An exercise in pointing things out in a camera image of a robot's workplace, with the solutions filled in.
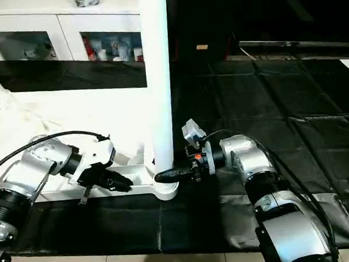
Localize red bottle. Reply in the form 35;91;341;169
82;38;95;61

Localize black work mat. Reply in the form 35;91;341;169
0;35;349;262

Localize black metal rail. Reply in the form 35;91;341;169
239;33;349;59

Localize white plastic table top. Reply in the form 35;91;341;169
0;77;181;214

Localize white glass-door cabinet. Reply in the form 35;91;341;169
0;0;148;72

